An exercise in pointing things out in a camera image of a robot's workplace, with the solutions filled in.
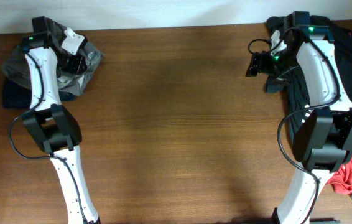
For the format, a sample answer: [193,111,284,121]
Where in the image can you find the grey shorts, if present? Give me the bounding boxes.
[1,17,104,96]

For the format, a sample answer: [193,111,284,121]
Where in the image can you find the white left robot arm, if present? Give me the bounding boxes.
[22,47,100,223]

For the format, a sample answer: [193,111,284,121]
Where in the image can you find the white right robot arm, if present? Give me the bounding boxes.
[247,40,352,223]

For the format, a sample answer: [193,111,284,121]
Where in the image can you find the folded dark navy garment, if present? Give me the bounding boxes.
[1,77,77,110]

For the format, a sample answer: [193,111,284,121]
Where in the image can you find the black t-shirt with white print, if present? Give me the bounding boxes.
[264,14,352,147]

